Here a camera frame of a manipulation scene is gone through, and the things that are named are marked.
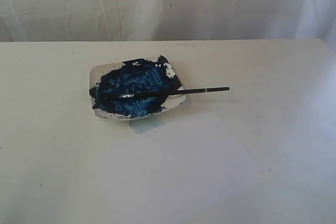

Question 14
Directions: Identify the white backdrop cloth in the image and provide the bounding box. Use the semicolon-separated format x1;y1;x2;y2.
1;0;335;47

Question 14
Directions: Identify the black paintbrush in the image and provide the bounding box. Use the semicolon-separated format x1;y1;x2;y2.
108;87;230;100

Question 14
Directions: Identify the white tray with blue paint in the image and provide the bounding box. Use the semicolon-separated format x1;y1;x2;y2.
89;55;186;121

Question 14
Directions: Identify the white paper sheet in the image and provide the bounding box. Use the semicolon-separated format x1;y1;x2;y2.
99;112;259;223

